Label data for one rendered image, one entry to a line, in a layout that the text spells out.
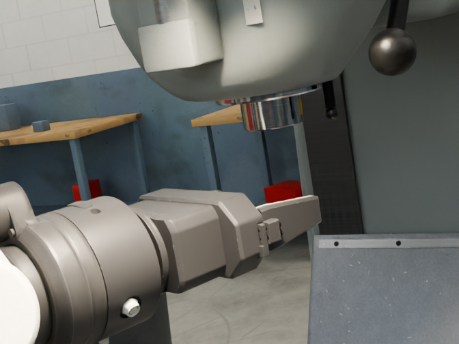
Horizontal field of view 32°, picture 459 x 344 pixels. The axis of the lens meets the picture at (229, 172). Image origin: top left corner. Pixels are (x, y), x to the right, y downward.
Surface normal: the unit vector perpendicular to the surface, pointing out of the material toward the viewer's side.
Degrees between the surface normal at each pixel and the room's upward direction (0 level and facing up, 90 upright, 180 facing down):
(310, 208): 90
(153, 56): 90
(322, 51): 123
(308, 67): 130
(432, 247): 63
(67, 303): 91
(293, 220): 90
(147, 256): 79
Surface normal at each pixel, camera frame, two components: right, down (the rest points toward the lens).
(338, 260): -0.51, -0.22
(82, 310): 0.69, 0.17
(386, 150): -0.49, 0.23
